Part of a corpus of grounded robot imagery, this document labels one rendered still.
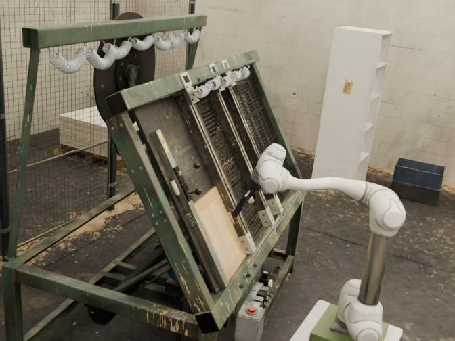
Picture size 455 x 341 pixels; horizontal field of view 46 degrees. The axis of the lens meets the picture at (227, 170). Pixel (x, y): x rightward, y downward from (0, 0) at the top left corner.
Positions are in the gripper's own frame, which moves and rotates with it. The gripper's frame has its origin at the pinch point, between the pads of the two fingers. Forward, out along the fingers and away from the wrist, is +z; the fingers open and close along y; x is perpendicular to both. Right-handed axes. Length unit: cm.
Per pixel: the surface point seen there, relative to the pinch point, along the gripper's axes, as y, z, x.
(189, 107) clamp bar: -50, -9, -64
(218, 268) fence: -11.2, 42.5, 7.6
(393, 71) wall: -570, -17, 10
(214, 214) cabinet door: -36, 31, -14
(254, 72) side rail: -194, -8, -75
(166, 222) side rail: 15.5, 21.5, -24.8
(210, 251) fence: -10.9, 36.6, -1.0
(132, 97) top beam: 10, -21, -73
